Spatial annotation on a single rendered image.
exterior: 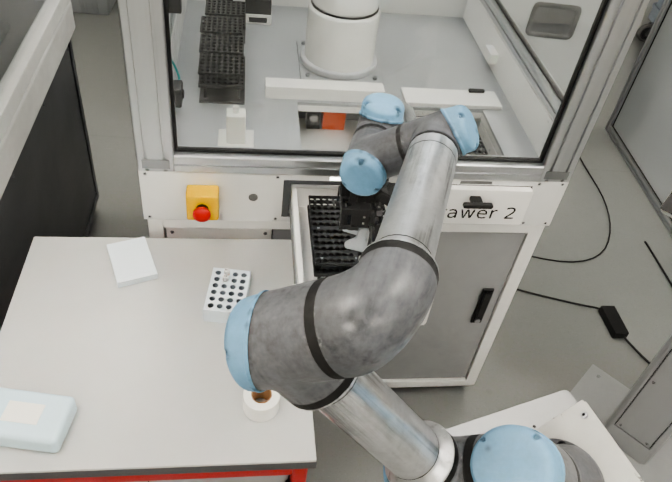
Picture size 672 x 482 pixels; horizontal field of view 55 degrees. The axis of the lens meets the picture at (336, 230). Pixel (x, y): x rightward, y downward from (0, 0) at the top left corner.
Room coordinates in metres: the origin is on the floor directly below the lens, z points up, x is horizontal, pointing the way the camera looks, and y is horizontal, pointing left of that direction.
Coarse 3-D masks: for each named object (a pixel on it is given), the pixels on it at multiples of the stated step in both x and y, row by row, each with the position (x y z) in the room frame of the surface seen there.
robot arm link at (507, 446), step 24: (504, 432) 0.51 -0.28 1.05; (528, 432) 0.51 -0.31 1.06; (480, 456) 0.48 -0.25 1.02; (504, 456) 0.48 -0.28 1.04; (528, 456) 0.48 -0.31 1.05; (552, 456) 0.48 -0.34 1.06; (480, 480) 0.45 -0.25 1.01; (504, 480) 0.45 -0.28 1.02; (528, 480) 0.45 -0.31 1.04; (552, 480) 0.45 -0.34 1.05; (576, 480) 0.49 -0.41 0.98
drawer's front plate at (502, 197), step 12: (456, 192) 1.22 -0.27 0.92; (468, 192) 1.23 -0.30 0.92; (480, 192) 1.23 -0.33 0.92; (492, 192) 1.24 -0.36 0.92; (504, 192) 1.24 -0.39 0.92; (516, 192) 1.25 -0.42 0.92; (528, 192) 1.26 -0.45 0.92; (456, 204) 1.22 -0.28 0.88; (504, 204) 1.25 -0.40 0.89; (516, 204) 1.25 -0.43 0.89; (528, 204) 1.26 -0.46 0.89; (444, 216) 1.22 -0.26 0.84; (456, 216) 1.22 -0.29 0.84; (480, 216) 1.24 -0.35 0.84; (492, 216) 1.24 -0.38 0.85; (504, 216) 1.25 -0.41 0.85; (516, 216) 1.26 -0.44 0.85
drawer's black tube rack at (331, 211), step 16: (320, 208) 1.12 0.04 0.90; (336, 208) 1.12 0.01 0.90; (384, 208) 1.14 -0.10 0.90; (320, 224) 1.06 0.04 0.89; (336, 224) 1.07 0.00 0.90; (320, 240) 1.01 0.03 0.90; (336, 240) 1.01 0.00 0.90; (320, 256) 0.96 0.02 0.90; (336, 256) 0.99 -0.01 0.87; (352, 256) 1.00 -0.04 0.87; (320, 272) 0.94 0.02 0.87; (336, 272) 0.95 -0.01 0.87
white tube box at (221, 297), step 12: (216, 276) 0.95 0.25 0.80; (228, 276) 0.96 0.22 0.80; (240, 276) 0.96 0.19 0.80; (216, 288) 0.92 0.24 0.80; (228, 288) 0.92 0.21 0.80; (240, 288) 0.93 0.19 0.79; (216, 300) 0.88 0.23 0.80; (228, 300) 0.89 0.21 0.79; (204, 312) 0.85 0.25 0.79; (216, 312) 0.85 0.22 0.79; (228, 312) 0.86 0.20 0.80
